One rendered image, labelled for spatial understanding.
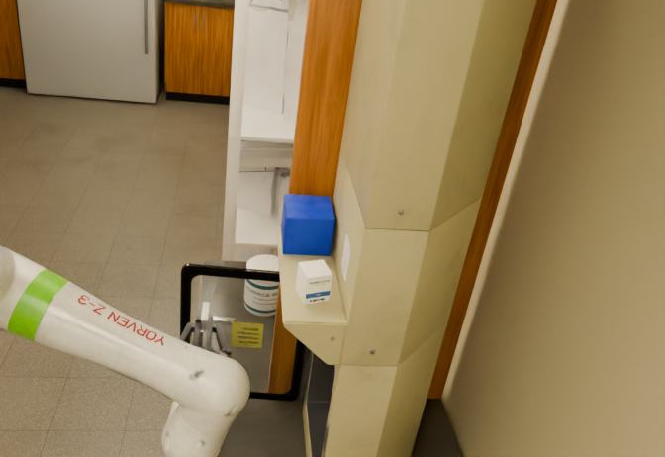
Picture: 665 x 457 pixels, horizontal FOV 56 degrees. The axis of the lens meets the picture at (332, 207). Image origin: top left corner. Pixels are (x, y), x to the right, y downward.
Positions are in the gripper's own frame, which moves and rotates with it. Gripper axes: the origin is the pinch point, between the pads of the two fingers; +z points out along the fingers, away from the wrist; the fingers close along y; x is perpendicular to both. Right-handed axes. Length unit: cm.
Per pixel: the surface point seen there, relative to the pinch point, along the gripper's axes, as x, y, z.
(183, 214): 127, 28, 262
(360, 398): -4.8, -31.3, -29.3
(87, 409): 128, 53, 90
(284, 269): -23.1, -15.6, -13.3
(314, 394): 23.6, -27.9, -0.8
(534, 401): -2, -69, -27
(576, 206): -43, -69, -17
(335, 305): -23.1, -24.7, -24.0
